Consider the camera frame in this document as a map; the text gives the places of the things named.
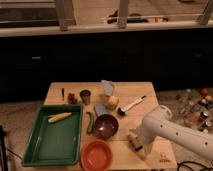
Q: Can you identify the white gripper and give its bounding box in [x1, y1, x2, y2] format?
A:
[136, 128, 154, 154]

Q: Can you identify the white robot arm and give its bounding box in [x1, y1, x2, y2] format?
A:
[136, 105, 213, 161]

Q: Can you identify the small metal cup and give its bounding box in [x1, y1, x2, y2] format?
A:
[80, 89, 91, 105]

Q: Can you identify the dark purple bowl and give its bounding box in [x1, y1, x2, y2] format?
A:
[93, 114, 119, 140]

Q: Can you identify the yellow apple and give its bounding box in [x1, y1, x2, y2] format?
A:
[107, 96, 119, 110]

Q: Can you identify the orange plastic bowl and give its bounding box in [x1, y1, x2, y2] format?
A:
[80, 140, 113, 171]

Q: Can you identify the blue grey sponge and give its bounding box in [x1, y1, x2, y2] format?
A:
[94, 104, 107, 116]

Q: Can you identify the green cucumber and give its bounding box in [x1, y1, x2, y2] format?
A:
[86, 112, 94, 134]

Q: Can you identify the green plastic tray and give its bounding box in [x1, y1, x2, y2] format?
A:
[22, 105, 83, 167]

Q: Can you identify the yellow corn cob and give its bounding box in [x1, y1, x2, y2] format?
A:
[48, 112, 72, 123]

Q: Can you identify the black marker pen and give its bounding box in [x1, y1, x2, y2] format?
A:
[61, 88, 64, 101]

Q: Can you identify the white handled dish brush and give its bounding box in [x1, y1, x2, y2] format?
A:
[117, 96, 146, 116]

